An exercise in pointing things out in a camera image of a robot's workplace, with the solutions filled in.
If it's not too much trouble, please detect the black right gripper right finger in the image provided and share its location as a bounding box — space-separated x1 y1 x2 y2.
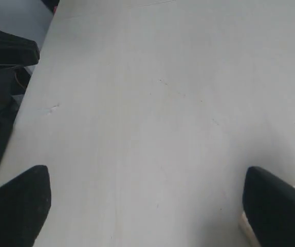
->
242 166 295 247

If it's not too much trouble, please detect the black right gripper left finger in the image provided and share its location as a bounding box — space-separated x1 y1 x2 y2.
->
0 165 51 246

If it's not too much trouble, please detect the second largest wooden cube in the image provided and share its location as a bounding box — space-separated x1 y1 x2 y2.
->
238 183 295 247

